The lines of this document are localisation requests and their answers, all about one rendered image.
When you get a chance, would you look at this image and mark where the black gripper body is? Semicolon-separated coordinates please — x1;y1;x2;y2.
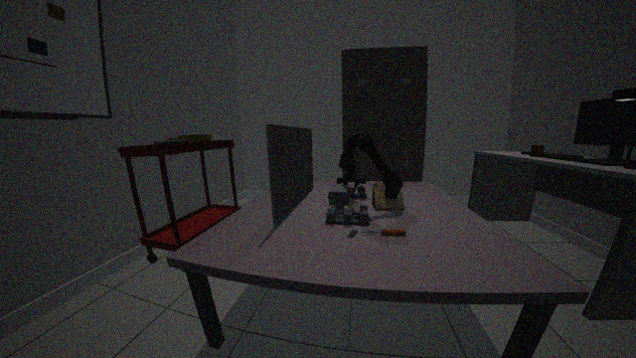
337;170;366;184

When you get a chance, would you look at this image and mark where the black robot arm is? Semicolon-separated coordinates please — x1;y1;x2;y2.
339;132;403;199

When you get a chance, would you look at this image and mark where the orange-handled screwdriver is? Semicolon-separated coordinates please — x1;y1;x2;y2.
362;229;406;236

